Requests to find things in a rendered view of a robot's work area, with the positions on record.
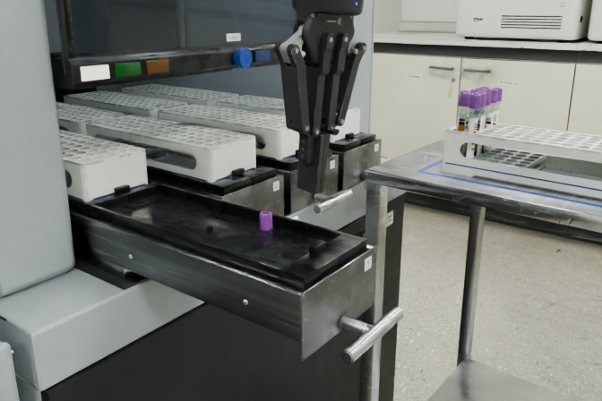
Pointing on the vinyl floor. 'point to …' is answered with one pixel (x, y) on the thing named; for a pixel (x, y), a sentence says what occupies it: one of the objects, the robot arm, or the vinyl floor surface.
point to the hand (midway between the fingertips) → (313, 161)
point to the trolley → (408, 169)
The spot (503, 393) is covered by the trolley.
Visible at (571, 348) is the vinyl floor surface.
